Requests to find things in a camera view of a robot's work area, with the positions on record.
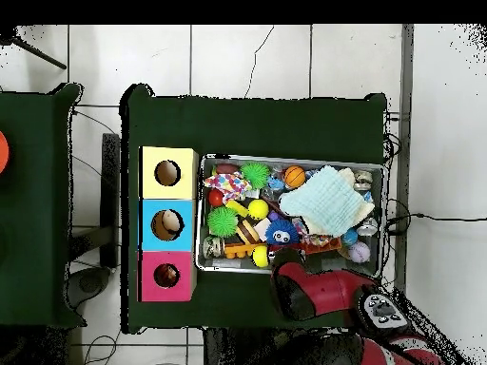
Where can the light blue waffle cloth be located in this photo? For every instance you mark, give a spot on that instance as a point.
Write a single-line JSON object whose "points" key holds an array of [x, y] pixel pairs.
{"points": [[323, 201]]}

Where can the orange plush toy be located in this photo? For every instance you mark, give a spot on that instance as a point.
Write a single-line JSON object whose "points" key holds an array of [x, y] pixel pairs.
{"points": [[172, 273]]}

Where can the cream waffle cloth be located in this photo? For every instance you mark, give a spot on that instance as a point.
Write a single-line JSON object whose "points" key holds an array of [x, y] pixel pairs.
{"points": [[368, 209]]}

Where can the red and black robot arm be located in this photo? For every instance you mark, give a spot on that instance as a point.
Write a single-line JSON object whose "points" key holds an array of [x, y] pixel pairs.
{"points": [[327, 292]]}

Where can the wooden box with three holes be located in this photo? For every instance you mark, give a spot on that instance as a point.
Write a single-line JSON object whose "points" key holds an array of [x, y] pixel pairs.
{"points": [[179, 159]]}

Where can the yellow smiley ball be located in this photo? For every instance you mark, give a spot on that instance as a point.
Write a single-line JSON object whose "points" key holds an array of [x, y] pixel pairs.
{"points": [[258, 209]]}

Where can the colourful dot print cloth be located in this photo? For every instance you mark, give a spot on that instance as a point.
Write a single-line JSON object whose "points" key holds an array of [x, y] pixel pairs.
{"points": [[228, 184]]}

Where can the green spiky puffer ball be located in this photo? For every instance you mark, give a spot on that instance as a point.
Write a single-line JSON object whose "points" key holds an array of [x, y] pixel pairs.
{"points": [[255, 175], [222, 221]]}

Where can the toy hamburger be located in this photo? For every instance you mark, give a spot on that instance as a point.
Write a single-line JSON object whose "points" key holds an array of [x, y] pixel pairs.
{"points": [[247, 232]]}

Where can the large blue fuzzy eyed ball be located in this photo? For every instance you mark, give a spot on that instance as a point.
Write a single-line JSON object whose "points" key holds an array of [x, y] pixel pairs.
{"points": [[281, 230]]}

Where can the orange toy basketball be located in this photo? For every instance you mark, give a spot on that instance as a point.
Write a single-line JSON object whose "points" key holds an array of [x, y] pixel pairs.
{"points": [[295, 177]]}

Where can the yellow tennis ball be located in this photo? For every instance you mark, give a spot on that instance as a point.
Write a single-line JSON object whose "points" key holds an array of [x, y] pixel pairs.
{"points": [[260, 256]]}

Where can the dark green table cloth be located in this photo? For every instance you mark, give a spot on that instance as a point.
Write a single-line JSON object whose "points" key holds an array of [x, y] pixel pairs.
{"points": [[30, 228], [266, 121]]}

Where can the black panel stand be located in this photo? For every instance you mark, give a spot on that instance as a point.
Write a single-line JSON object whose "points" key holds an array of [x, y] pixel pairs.
{"points": [[110, 190]]}

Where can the grey round base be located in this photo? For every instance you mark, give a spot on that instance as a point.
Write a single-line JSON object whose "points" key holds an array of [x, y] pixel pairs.
{"points": [[89, 283]]}

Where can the orange disc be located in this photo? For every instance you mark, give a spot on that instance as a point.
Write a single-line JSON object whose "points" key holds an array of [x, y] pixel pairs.
{"points": [[3, 152]]}

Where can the black tripod leg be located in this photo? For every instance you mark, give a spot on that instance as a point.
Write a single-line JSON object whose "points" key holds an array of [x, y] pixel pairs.
{"points": [[40, 53]]}

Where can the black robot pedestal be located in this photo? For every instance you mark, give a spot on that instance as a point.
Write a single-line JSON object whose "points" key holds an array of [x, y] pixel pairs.
{"points": [[243, 348]]}

